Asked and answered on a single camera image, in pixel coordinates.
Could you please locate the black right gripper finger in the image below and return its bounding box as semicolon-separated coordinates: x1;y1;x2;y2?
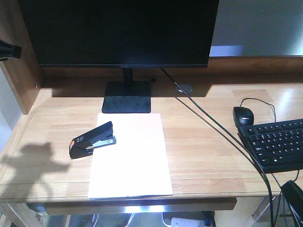
281;180;303;227

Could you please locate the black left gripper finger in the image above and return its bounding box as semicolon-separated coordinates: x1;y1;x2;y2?
0;40;22;61

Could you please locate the black orange stapler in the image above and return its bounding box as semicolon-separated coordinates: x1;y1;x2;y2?
69;121;116;159

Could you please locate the white paper sheet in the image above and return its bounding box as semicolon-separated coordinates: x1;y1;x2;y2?
88;113;173;200

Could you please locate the black keyboard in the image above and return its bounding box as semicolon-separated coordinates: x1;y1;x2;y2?
238;119;303;174

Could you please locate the black computer monitor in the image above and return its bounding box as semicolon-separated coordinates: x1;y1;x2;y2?
19;0;219;114

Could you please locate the black computer mouse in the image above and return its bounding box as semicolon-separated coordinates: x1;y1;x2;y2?
232;97;276;128

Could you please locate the white power strip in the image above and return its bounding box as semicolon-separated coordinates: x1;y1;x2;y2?
162;211;213;227

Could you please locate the black monitor cable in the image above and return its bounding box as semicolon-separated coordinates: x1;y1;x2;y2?
160;68;275;227

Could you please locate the grey desk cable grommet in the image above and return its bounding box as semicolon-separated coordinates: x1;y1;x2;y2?
175;84;193;94

